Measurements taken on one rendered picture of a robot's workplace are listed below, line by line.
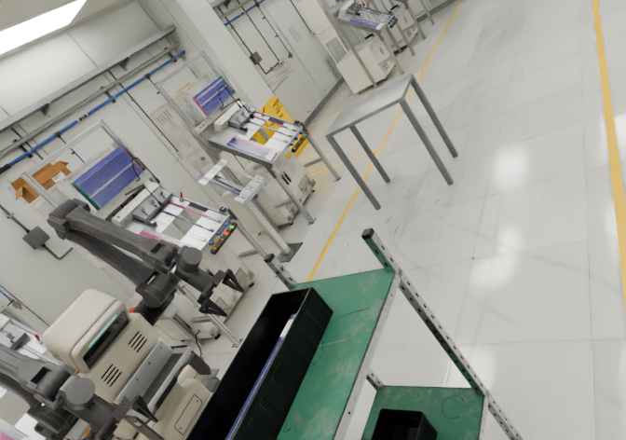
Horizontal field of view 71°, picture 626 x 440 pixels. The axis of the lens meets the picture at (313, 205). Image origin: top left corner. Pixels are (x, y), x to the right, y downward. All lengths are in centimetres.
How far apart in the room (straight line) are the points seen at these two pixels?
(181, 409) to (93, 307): 47
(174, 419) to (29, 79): 450
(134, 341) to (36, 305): 344
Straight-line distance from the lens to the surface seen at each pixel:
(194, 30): 647
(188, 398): 172
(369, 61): 732
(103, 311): 152
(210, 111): 453
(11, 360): 131
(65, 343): 149
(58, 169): 404
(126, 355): 160
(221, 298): 388
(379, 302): 124
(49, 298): 504
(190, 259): 130
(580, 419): 200
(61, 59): 588
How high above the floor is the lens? 167
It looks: 21 degrees down
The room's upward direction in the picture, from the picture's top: 37 degrees counter-clockwise
